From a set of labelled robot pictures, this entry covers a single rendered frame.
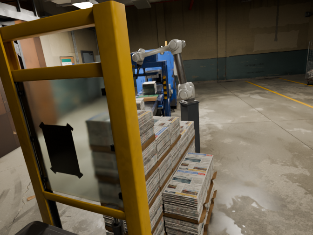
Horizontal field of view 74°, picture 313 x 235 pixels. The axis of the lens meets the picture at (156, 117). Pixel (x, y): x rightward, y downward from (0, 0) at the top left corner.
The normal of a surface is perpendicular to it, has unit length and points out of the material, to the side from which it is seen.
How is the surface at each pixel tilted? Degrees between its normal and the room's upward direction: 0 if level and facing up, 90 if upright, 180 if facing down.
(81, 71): 90
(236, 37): 90
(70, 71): 90
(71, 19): 90
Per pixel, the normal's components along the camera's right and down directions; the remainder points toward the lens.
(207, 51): -0.10, 0.29
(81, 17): -0.40, 0.29
